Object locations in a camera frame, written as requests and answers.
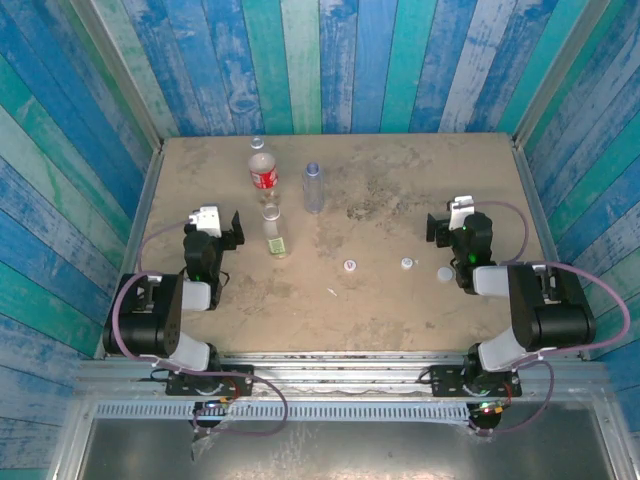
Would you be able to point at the small clear blue-tinted bottle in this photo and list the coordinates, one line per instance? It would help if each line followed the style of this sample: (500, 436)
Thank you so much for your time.
(313, 190)

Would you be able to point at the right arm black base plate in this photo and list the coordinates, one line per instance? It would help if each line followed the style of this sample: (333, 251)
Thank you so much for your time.
(442, 382)

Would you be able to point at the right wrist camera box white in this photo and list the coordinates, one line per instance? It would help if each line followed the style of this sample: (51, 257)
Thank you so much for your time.
(459, 212)

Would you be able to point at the right aluminium side rail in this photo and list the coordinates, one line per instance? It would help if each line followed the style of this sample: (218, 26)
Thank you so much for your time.
(536, 200)

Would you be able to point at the grey metal plate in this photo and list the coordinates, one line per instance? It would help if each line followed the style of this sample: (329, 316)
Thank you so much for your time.
(350, 455)

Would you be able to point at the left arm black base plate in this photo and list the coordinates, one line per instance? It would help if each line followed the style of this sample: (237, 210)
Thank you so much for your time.
(240, 380)

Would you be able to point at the aluminium corner post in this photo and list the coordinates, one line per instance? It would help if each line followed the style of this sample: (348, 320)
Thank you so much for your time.
(559, 75)
(121, 75)

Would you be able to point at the aluminium side rail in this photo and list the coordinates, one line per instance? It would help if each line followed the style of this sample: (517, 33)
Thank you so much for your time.
(131, 250)
(536, 200)

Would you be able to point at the left controller board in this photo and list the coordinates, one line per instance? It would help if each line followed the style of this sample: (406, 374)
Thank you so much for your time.
(215, 404)

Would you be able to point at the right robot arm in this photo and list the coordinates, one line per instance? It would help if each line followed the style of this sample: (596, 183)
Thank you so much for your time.
(550, 310)

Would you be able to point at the clear bottle red label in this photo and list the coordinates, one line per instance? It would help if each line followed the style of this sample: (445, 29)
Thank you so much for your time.
(263, 177)

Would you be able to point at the plain white bottle cap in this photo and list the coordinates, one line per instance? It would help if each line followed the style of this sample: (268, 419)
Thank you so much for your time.
(444, 273)

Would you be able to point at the white cap red print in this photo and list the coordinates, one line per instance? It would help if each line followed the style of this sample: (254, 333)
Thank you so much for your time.
(350, 265)

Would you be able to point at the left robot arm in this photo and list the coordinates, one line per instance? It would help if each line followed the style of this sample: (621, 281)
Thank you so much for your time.
(145, 325)

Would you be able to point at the right controller board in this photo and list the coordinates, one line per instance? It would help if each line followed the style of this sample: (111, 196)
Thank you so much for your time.
(487, 410)

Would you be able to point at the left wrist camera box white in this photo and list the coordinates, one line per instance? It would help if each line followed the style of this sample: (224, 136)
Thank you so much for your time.
(207, 219)

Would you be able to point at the white cap blue print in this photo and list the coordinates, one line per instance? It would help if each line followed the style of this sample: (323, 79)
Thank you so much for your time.
(407, 262)

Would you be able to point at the clear bottle green label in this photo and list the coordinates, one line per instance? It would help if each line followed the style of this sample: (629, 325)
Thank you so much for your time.
(276, 240)

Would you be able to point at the left aluminium side rail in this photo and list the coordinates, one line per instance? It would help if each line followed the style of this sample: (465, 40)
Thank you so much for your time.
(131, 250)

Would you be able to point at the controller board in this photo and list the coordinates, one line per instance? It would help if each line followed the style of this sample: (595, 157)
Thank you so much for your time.
(215, 404)
(487, 410)

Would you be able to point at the aluminium mounting rail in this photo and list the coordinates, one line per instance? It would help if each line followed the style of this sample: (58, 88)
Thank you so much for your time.
(340, 375)

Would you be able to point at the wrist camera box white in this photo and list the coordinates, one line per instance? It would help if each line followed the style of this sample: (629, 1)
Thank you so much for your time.
(207, 219)
(459, 212)

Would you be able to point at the left aluminium corner post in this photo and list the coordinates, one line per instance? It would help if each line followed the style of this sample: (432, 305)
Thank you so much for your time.
(121, 75)

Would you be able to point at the right aluminium corner post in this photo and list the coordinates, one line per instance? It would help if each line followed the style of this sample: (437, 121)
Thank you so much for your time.
(559, 75)

